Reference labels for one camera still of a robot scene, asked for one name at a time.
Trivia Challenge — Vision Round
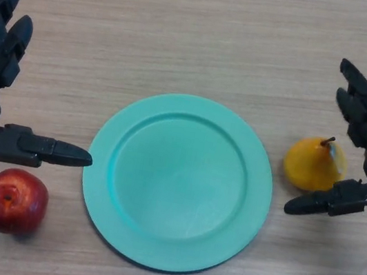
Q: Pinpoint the green round plate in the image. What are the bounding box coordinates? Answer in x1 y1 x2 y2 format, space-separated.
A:
69 79 286 275

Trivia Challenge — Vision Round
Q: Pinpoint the red apple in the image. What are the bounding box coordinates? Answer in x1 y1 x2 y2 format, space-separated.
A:
0 166 53 240

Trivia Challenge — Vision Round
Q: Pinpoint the yellow pear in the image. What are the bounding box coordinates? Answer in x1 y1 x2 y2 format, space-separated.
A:
279 129 352 197

